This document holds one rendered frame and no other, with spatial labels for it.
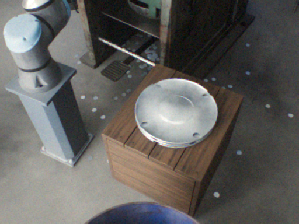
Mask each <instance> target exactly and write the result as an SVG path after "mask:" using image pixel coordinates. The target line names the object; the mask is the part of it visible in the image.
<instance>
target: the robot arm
mask: <svg viewBox="0 0 299 224"><path fill-rule="evenodd" d="M22 6H23V8H24V10H25V11H26V13H27V14H22V15H18V17H13V18H12V19H10V21H9V22H8V23H7V24H6V25H5V27H4V38H5V42H6V45H7V47H8V48H9V49H10V52H11V54H12V56H13V58H14V60H15V62H16V65H17V66H18V81H19V83H20V85H21V87H22V89H24V90H25V91H27V92H29V93H44V92H46V91H49V90H51V89H53V88H54V87H56V86H57V85H58V84H59V82H60V80H61V78H62V71H61V69H60V66H59V65H58V63H57V62H56V61H55V60H54V59H53V58H52V57H51V55H50V51H49V49H48V47H49V45H50V44H51V43H52V41H53V40H54V39H55V38H56V37H57V35H58V34H59V32H61V30H62V29H63V28H65V26H66V25H67V22H68V21H69V19H70V17H71V10H70V6H69V4H68V2H67V1H66V0H23V2H22Z"/></svg>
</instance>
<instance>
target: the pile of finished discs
mask: <svg viewBox="0 0 299 224"><path fill-rule="evenodd" d="M217 116H218V108H217V105H216V103H215V100H214V98H213V97H212V95H210V94H209V93H208V92H207V89H205V88H204V87H202V86H200V85H199V84H196V83H195V82H191V81H189V80H186V79H164V80H161V81H159V82H158V83H156V84H151V85H150V86H148V87H147V88H145V89H144V90H143V91H142V93H141V94H140V96H139V97H138V99H137V102H136V104H135V119H136V122H137V125H138V127H139V129H140V131H141V132H142V133H143V134H144V135H145V136H146V137H147V138H148V139H149V140H151V141H152V142H158V145H162V146H166V147H170V148H185V147H188V146H193V145H195V144H198V143H199V142H201V141H202V140H204V139H205V138H207V137H208V136H209V134H210V133H211V132H212V129H214V126H215V122H216V119H217Z"/></svg>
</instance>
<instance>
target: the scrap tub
mask: <svg viewBox="0 0 299 224"><path fill-rule="evenodd" d="M84 224H200V223H199V222H198V221H196V220H195V219H194V218H192V217H191V216H189V215H188V214H186V213H184V212H182V211H181V210H178V209H176V208H173V207H171V206H168V205H164V204H159V203H156V202H148V201H136V202H129V203H126V204H120V205H118V206H113V207H111V208H109V209H107V210H104V211H102V212H100V213H98V214H96V215H95V216H93V217H92V218H90V220H88V221H87V222H85V223H84Z"/></svg>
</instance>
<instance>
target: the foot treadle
mask: <svg viewBox="0 0 299 224"><path fill-rule="evenodd" d="M158 39H159V38H157V37H154V36H153V37H151V38H150V39H149V40H148V41H147V42H146V43H144V44H143V45H142V46H141V47H140V48H138V49H137V51H135V53H137V54H139V55H140V54H141V53H143V52H144V51H145V50H146V49H147V48H148V47H149V46H151V45H152V44H153V43H154V42H156V41H157V40H158ZM134 59H135V57H132V56H129V57H127V58H126V59H125V60H124V61H123V62H120V61H119V60H117V59H115V60H113V62H111V63H110V64H109V65H108V66H107V67H106V68H104V70H102V71H101V75H103V76H104V77H106V78H108V79H110V80H112V81H114V82H117V81H118V80H119V79H120V78H121V77H122V76H123V75H124V74H125V73H126V72H127V71H128V70H129V69H130V66H128V64H130V62H132V61H133V60H134Z"/></svg>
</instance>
